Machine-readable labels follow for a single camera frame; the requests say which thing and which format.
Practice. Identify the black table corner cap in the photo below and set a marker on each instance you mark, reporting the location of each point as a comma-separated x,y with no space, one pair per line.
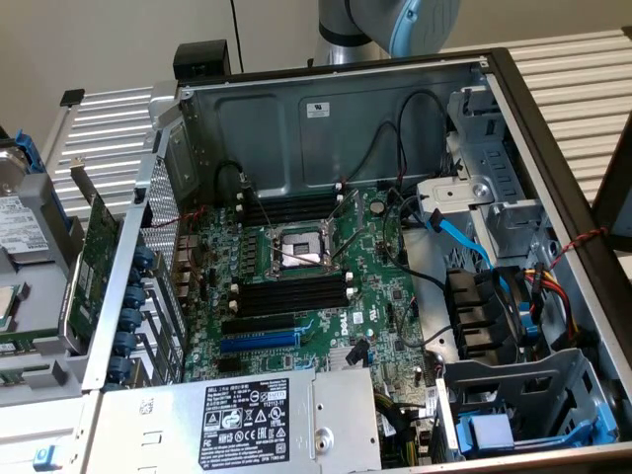
72,97

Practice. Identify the black power supply label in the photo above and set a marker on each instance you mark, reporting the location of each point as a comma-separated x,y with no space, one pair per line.
244,424

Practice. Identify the thin metal locking lever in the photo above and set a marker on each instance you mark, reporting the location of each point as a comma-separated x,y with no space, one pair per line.
261,210
346,246

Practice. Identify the blue plastic disk caddy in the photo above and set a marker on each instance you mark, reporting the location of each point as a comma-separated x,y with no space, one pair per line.
489,432

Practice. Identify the blue hard disk carrier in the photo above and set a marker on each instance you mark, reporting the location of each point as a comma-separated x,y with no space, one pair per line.
29,150

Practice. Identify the blue case latch button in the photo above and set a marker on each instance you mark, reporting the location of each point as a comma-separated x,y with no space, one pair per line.
47,458

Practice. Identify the silver hard disk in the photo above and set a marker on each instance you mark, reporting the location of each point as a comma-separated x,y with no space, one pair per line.
20,227

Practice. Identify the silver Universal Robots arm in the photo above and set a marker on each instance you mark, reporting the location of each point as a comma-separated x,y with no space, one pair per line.
355,29

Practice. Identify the white case sticker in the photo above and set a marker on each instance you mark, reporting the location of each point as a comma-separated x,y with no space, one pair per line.
318,109

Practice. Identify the short black expansion slot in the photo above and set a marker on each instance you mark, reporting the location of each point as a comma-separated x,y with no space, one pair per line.
228,365

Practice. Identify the open grey PC case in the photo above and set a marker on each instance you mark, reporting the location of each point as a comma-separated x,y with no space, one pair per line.
345,128

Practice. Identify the metal socket cover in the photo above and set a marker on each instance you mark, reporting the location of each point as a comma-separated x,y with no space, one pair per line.
328,227

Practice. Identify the blue card retention clip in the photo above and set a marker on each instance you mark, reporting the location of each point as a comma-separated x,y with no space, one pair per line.
130,319
125,342
134,297
118,368
143,257

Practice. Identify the small silver heatsink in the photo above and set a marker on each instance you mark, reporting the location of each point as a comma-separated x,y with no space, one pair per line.
340,358

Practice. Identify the green graphics card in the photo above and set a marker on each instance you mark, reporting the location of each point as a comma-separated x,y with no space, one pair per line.
96,257

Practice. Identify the black RAM slot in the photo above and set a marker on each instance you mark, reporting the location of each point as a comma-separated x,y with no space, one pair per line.
296,307
296,281
291,216
296,298
291,193
291,209
296,290
291,201

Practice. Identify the silver CPU chip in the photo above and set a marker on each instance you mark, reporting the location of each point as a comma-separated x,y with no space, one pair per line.
7,306

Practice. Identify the CPU socket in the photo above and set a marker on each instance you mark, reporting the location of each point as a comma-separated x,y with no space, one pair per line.
301,247

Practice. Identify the black box behind case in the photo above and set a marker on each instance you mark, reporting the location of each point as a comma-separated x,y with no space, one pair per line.
202,61

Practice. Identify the grey metal disk bay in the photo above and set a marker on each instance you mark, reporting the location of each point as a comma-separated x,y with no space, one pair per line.
538,375

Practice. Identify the round coin battery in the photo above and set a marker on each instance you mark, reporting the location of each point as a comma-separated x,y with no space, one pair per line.
377,206

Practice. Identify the long black expansion slot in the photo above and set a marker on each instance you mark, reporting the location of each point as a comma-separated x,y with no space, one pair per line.
257,326

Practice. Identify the dark panel beside case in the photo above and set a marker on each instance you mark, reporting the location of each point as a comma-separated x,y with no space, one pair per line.
614,187

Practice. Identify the silver drive bracket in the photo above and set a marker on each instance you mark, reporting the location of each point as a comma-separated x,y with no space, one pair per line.
451,192

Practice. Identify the silver power supply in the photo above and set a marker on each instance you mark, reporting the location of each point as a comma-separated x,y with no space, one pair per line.
158,424

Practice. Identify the green Dell motherboard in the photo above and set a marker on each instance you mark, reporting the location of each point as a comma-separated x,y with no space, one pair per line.
385,296

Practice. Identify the blue expansion slot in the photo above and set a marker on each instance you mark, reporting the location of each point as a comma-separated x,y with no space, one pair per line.
257,342

